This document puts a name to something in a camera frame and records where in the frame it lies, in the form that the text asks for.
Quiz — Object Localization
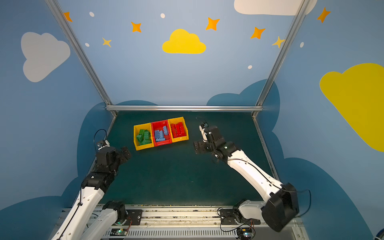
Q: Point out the green lego brick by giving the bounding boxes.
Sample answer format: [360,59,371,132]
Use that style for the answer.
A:
[141,138,152,145]
[140,130,150,139]
[136,129,144,144]

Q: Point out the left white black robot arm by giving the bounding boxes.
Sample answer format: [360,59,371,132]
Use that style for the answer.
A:
[53,146,131,240]

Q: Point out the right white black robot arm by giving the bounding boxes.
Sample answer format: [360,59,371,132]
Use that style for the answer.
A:
[194,124,300,232]

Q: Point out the right yellow plastic bin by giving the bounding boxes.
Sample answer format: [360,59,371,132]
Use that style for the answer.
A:
[168,117,189,143]

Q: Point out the yellow plastic bin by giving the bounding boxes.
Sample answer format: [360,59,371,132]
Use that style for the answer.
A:
[134,123,155,151]
[168,117,189,143]

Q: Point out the left yellow plastic bin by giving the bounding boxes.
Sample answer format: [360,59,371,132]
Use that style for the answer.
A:
[134,123,155,151]

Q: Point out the red plastic bin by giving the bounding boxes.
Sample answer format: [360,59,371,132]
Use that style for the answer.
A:
[151,120,172,147]

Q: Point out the left green circuit board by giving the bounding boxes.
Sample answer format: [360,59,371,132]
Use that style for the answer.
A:
[110,229,128,237]

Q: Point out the green circuit board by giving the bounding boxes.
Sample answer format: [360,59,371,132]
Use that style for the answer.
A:
[110,229,128,237]
[236,228,255,240]

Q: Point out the right green circuit board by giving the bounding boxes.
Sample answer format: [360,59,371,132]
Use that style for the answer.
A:
[236,228,255,240]

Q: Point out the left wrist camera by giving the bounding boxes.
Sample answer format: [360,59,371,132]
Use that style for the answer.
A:
[96,140,110,151]

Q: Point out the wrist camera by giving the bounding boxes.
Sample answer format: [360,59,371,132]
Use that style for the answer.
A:
[96,140,110,151]
[199,123,209,142]

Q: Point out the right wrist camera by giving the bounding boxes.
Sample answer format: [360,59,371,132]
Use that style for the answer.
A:
[199,123,209,142]

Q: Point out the aluminium frame back bar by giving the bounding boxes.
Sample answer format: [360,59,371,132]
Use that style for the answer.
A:
[106,105,263,112]

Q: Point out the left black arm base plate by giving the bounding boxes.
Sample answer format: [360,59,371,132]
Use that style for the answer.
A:
[123,209,143,226]

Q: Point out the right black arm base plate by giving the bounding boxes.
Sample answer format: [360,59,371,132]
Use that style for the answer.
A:
[217,208,261,225]

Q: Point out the aluminium frame left post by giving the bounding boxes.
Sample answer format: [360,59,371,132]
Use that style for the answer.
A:
[45,0,113,107]

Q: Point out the aluminium frame post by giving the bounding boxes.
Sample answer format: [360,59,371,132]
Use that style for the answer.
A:
[45,0,113,107]
[252,0,311,120]

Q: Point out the aluminium frame right post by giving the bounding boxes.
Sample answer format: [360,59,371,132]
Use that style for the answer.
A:
[252,0,311,120]

